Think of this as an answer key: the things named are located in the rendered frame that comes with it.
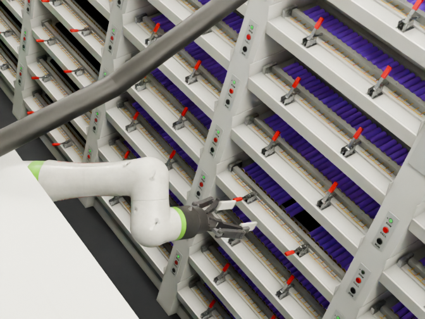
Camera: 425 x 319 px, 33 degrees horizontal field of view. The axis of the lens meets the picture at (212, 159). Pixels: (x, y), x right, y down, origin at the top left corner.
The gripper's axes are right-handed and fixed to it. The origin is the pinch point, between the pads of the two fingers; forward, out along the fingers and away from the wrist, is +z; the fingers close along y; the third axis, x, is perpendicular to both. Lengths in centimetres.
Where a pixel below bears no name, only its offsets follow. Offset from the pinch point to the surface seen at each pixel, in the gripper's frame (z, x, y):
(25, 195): -119, 61, 55
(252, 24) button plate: 9, 46, -35
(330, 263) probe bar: 24.7, -3.9, 21.9
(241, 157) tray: 29.4, -1.5, -30.0
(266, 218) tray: 22.6, -7.7, -4.7
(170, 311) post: 36, -79, -30
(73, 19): 23, -7, -140
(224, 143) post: 17.8, 4.3, -30.8
